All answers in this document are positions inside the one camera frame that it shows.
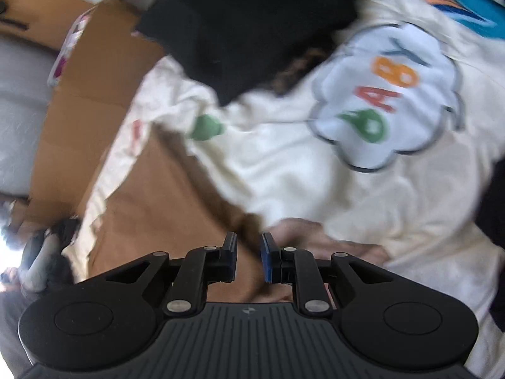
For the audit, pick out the dark grey pillow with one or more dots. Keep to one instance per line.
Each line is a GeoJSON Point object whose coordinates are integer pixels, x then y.
{"type": "Point", "coordinates": [10, 331]}

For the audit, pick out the folded black garment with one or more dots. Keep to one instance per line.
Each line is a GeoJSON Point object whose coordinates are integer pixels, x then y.
{"type": "Point", "coordinates": [244, 23]}

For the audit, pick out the grey neck pillow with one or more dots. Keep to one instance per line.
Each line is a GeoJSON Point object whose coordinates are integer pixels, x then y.
{"type": "Point", "coordinates": [43, 252]}

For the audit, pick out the purple and white packet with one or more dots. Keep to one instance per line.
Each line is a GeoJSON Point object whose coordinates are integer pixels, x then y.
{"type": "Point", "coordinates": [63, 59]}

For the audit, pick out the cream bear print blanket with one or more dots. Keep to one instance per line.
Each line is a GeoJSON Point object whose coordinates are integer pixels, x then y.
{"type": "Point", "coordinates": [315, 173]}

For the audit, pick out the flat cardboard sheet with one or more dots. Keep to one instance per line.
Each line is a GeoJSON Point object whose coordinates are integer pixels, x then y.
{"type": "Point", "coordinates": [86, 94]}

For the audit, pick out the brown printed t-shirt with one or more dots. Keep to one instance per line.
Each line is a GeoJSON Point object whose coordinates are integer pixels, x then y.
{"type": "Point", "coordinates": [165, 205]}

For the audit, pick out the grey plastic-wrapped panel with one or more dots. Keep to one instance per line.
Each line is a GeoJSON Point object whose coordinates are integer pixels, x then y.
{"type": "Point", "coordinates": [19, 106]}

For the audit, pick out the leopard print garment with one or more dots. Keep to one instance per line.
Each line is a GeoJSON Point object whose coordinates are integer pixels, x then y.
{"type": "Point", "coordinates": [296, 71]}

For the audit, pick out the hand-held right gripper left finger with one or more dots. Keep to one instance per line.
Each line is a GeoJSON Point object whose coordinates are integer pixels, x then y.
{"type": "Point", "coordinates": [232, 256]}

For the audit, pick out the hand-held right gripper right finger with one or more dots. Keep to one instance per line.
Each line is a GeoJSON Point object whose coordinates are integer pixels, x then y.
{"type": "Point", "coordinates": [266, 260]}

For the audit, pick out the crumpled black cloth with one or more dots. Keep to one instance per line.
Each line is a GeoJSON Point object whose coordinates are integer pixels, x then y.
{"type": "Point", "coordinates": [67, 241]}

